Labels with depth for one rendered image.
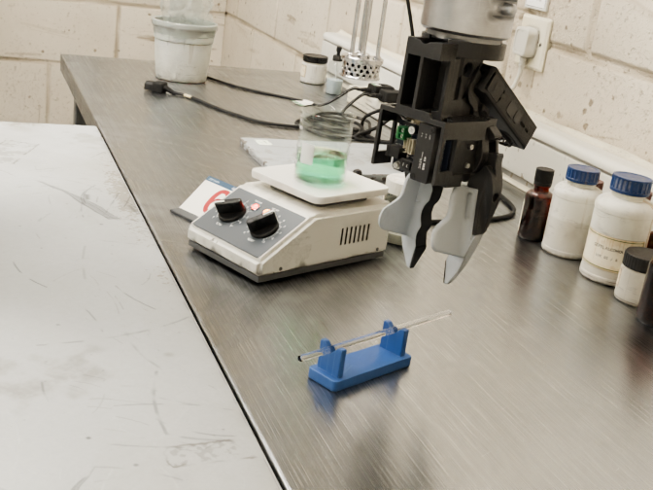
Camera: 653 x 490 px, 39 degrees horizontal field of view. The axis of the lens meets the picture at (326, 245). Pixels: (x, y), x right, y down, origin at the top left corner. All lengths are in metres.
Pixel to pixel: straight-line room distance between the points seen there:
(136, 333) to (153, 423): 0.15
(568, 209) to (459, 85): 0.47
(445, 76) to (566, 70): 0.80
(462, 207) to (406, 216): 0.06
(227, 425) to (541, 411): 0.27
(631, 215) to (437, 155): 0.44
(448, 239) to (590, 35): 0.77
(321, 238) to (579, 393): 0.33
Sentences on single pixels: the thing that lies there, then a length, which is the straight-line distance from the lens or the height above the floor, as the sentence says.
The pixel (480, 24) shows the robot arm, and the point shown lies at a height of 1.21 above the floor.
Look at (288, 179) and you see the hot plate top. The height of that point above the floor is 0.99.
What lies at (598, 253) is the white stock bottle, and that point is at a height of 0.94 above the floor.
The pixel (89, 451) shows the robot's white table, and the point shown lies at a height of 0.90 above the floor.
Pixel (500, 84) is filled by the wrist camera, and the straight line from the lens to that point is 0.81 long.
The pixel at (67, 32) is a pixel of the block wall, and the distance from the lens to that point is 3.45.
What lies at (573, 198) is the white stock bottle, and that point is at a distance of 1.22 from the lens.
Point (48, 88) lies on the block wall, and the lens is 3.48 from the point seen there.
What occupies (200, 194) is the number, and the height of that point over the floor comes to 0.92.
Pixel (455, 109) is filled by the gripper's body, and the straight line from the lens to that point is 0.79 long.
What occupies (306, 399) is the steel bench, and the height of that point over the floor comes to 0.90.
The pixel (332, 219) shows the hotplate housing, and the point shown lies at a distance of 1.02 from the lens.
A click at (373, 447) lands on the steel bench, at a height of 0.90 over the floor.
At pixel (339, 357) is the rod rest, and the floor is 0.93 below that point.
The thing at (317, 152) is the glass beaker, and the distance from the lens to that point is 1.03.
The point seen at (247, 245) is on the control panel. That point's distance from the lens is 0.99.
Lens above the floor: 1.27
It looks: 19 degrees down
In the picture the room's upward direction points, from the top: 8 degrees clockwise
